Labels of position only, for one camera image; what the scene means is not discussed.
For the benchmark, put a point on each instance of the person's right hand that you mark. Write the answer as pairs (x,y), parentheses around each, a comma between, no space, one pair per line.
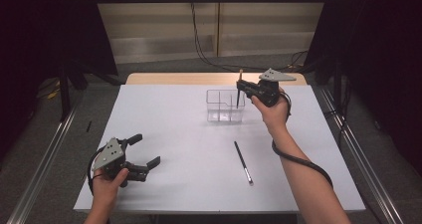
(273,112)

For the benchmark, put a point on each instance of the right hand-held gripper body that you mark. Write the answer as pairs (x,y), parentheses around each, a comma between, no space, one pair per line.
(268,88)

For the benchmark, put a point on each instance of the white table board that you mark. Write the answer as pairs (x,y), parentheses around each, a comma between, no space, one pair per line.
(185,184)

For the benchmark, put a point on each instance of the black metal stand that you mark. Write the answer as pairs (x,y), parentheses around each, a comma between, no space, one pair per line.
(64,94)
(337,84)

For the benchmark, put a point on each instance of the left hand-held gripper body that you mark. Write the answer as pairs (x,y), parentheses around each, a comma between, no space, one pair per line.
(111,154)

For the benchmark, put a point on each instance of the person's left hand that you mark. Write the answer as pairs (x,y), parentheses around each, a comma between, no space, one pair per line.
(107,190)

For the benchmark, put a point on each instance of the dark curtain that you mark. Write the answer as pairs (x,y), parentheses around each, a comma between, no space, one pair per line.
(40,35)
(381,51)

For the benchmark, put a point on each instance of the clear plastic organizer box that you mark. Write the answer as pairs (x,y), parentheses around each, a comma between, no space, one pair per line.
(220,109)

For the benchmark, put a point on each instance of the small black floor item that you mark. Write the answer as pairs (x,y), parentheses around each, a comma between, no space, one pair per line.
(89,126)

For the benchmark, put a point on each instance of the wooden table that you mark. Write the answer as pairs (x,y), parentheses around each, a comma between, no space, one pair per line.
(185,79)

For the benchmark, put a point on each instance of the aluminium floor rail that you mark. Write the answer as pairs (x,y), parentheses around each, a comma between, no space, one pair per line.
(371,174)
(43,164)

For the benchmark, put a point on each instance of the orange black brush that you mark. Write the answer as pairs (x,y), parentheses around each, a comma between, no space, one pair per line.
(239,99)

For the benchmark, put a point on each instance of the silver black brush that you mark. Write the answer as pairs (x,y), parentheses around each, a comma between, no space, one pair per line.
(243,162)

